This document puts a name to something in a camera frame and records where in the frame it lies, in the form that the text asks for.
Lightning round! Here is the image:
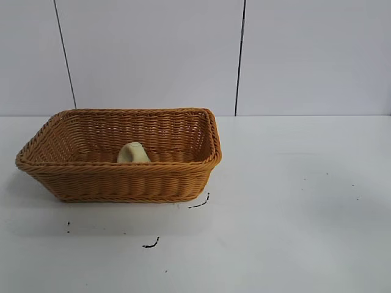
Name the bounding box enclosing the brown wicker basket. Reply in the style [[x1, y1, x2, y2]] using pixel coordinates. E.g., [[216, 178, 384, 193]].
[[15, 107, 223, 204]]

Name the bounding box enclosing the pale yellow egg yolk pastry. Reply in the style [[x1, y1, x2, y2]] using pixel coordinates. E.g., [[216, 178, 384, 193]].
[[117, 142, 152, 164]]

